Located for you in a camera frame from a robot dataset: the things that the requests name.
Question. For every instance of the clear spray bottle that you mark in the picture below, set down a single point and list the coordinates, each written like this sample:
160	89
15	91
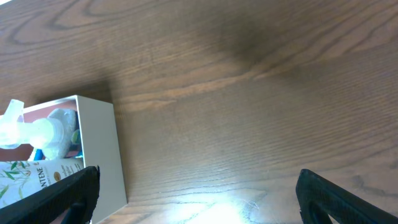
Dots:
57	135

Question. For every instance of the blue disposable razor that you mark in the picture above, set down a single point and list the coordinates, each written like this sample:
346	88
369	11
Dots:
38	154

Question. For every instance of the white leaf-print shampoo tube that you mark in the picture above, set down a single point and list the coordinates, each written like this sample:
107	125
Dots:
20	179

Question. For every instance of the white box with pink inside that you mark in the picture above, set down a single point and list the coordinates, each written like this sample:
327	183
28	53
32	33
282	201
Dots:
99	147

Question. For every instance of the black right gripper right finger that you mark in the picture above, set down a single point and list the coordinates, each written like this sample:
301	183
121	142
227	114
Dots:
321	201

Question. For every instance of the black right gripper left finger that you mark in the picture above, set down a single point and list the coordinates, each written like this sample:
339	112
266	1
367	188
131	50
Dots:
76	196

